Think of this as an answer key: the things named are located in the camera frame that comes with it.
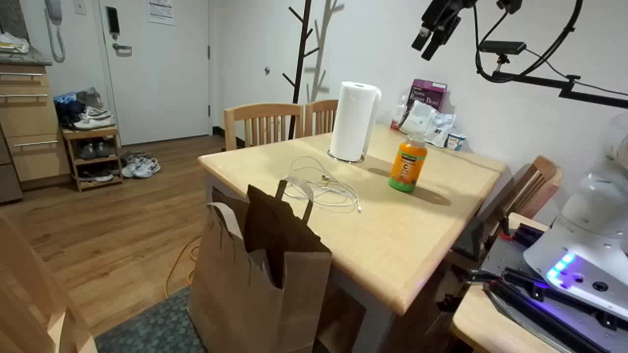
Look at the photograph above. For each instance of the white wall phone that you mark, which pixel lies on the white wall phone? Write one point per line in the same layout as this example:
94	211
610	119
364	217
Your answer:
54	9

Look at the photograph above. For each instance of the white sneaker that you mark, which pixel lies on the white sneaker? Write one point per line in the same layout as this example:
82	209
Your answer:
129	160
148	168
95	119

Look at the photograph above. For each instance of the black door keypad lock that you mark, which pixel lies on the black door keypad lock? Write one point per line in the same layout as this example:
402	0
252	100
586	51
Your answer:
113	19

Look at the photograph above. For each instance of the folded white cloth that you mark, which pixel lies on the folded white cloth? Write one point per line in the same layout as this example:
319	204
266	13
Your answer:
13	43

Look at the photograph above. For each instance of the black orange bar clamp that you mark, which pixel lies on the black orange bar clamp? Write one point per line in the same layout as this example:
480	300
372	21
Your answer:
523	233
523	286

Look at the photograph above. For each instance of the white paper notice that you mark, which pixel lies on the white paper notice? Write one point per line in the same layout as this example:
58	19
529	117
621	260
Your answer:
160	11

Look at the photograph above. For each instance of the white plastic bag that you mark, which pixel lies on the white plastic bag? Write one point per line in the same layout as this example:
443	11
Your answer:
423	119

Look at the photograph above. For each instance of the white light switch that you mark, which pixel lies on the white light switch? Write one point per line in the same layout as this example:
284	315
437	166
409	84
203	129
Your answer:
80	5

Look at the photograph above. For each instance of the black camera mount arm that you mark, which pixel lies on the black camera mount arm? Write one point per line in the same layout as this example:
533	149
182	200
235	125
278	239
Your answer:
537	78

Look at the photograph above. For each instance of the purple package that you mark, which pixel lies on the purple package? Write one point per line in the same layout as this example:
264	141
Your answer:
429	90

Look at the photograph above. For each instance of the brown wooden chair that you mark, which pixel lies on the brown wooden chair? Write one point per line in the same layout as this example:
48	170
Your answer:
517	188

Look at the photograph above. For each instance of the orange juice bottle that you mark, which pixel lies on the orange juice bottle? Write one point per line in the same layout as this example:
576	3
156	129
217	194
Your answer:
408	166

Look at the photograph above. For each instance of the grey patterned rug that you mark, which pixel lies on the grey patterned rug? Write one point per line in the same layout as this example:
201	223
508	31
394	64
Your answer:
158	329

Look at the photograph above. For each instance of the brown paper bag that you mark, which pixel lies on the brown paper bag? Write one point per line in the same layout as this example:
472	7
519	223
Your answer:
223	294

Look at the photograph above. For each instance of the blue fabric bag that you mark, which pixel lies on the blue fabric bag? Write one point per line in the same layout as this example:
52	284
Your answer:
66	107

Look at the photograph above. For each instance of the light wooden slat chair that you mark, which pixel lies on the light wooden slat chair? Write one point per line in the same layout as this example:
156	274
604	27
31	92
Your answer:
321	104
262	109
27	294

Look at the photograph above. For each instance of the white door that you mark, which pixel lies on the white door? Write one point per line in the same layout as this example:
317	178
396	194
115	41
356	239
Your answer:
164	78

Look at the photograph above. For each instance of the small white blue box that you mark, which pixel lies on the small white blue box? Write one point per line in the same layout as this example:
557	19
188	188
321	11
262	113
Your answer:
457	141

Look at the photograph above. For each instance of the wooden shoe rack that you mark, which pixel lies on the wooden shoe rack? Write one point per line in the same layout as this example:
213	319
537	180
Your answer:
92	133

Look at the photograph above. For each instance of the dark grey shoe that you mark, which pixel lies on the dark grey shoe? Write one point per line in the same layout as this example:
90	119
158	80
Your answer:
92	98

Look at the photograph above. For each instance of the black fixed camera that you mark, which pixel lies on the black fixed camera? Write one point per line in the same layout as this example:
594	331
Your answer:
504	47

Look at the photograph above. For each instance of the grey metal bin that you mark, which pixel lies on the grey metal bin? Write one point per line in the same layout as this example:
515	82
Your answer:
9	168

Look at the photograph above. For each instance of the light wooden dresser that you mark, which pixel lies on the light wooden dresser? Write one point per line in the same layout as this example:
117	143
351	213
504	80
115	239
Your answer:
31	129

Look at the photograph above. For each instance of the grey robot mounting plate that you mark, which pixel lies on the grey robot mounting plate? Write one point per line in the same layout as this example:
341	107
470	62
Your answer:
508	256

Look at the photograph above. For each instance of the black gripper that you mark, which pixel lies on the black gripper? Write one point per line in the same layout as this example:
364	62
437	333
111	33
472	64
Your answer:
449	11

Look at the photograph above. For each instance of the white paper towel roll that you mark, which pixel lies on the white paper towel roll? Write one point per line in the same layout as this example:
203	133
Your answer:
355	123

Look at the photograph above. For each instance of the black coat rack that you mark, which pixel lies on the black coat rack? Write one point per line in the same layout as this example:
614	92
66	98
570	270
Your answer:
302	51

